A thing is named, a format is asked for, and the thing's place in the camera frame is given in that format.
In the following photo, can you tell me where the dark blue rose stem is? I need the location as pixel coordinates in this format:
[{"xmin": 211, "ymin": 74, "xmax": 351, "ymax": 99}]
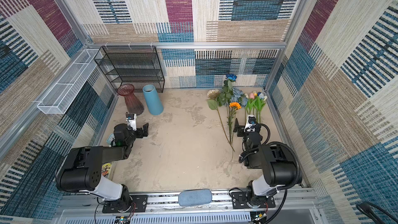
[{"xmin": 223, "ymin": 74, "xmax": 237, "ymax": 101}]

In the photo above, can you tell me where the white wire mesh basket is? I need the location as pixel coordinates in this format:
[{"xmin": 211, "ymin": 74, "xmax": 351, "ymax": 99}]
[{"xmin": 37, "ymin": 49, "xmax": 98, "ymax": 115}]

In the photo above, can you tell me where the teal small alarm clock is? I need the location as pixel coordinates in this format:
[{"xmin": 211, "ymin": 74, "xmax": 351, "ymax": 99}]
[{"xmin": 106, "ymin": 133, "xmax": 115, "ymax": 146}]

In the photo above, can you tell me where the blue grey cushion pad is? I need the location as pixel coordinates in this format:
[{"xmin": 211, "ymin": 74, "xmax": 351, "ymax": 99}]
[{"xmin": 178, "ymin": 189, "xmax": 212, "ymax": 207}]

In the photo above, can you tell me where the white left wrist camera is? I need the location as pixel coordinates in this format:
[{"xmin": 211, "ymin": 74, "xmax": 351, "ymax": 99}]
[{"xmin": 126, "ymin": 112, "xmax": 137, "ymax": 131}]

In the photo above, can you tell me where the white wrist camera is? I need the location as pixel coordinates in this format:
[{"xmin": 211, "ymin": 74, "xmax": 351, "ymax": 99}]
[
  {"xmin": 245, "ymin": 115, "xmax": 257, "ymax": 128},
  {"xmin": 126, "ymin": 112, "xmax": 137, "ymax": 131}
]

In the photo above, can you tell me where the black wire shelf rack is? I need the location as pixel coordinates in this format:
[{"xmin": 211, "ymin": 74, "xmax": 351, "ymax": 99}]
[{"xmin": 94, "ymin": 46, "xmax": 165, "ymax": 93}]

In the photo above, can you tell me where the pale blue rose bouquet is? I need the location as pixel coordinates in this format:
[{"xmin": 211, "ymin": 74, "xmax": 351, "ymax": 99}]
[{"xmin": 217, "ymin": 84, "xmax": 244, "ymax": 107}]

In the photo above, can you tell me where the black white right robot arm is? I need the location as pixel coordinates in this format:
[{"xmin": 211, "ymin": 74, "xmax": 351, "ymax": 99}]
[{"xmin": 231, "ymin": 115, "xmax": 302, "ymax": 208}]

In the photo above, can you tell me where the red ribbed glass vase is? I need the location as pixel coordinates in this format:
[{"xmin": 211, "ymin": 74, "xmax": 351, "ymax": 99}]
[{"xmin": 117, "ymin": 84, "xmax": 145, "ymax": 115}]

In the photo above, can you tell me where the colourful tulip bunch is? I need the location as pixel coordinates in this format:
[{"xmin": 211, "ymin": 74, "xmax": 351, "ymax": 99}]
[{"xmin": 242, "ymin": 91, "xmax": 267, "ymax": 123}]

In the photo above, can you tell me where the black cable at corner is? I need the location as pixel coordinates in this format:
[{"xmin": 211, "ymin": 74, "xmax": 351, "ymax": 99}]
[{"xmin": 356, "ymin": 201, "xmax": 398, "ymax": 224}]

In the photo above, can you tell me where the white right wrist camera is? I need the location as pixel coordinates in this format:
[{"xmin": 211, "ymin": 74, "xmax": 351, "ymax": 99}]
[{"xmin": 245, "ymin": 115, "xmax": 257, "ymax": 128}]

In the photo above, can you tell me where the light blue cylindrical vase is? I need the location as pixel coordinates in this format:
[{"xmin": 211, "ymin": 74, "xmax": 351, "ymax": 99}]
[{"xmin": 143, "ymin": 85, "xmax": 164, "ymax": 116}]

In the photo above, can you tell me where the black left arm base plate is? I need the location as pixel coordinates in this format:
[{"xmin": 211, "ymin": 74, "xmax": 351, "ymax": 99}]
[{"xmin": 102, "ymin": 195, "xmax": 148, "ymax": 214}]

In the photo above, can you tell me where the treehouse paperback book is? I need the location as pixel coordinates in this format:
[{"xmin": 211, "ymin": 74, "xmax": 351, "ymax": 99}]
[{"xmin": 101, "ymin": 162, "xmax": 112, "ymax": 178}]

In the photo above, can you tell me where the cream sunflower with stem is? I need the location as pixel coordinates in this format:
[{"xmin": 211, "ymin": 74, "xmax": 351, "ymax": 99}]
[{"xmin": 206, "ymin": 89, "xmax": 234, "ymax": 151}]

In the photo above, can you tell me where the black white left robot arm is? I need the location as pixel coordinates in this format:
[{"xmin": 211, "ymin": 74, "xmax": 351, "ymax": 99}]
[{"xmin": 56, "ymin": 123, "xmax": 149, "ymax": 213}]

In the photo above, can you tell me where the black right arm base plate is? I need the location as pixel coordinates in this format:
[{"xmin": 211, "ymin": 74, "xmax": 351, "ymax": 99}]
[{"xmin": 229, "ymin": 190, "xmax": 276, "ymax": 209}]

